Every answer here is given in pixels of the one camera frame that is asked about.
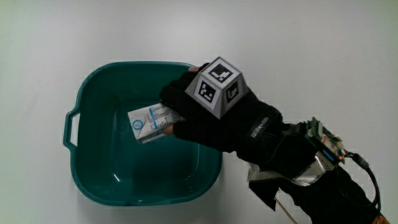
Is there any person's right hand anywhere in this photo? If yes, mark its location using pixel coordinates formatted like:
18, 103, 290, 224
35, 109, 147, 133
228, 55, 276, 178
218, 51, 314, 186
159, 56, 285, 163

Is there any white milk carton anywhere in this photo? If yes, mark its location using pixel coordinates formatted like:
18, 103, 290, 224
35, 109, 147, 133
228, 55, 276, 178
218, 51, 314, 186
127, 103, 187, 144

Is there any teal plastic basin plate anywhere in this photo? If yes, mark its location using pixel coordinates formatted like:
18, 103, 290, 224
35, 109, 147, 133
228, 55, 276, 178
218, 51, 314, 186
63, 61, 223, 207

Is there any person's right forearm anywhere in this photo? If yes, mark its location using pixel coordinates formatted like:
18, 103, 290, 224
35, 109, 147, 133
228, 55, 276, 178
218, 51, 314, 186
236, 122, 389, 224

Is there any green circuit board module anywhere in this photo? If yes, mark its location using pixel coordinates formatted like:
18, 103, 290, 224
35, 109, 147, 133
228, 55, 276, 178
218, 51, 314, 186
304, 116, 346, 165

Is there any grey flat ribbon cable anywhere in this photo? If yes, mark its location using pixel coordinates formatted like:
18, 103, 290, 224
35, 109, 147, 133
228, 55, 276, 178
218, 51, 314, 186
247, 151, 336, 187

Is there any thin tan wire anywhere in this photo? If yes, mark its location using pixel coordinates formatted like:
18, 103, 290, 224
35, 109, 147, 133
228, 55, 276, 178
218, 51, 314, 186
273, 195, 300, 224

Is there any black cable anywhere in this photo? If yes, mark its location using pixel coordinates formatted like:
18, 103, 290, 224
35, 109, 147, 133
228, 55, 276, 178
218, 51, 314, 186
343, 150, 382, 213

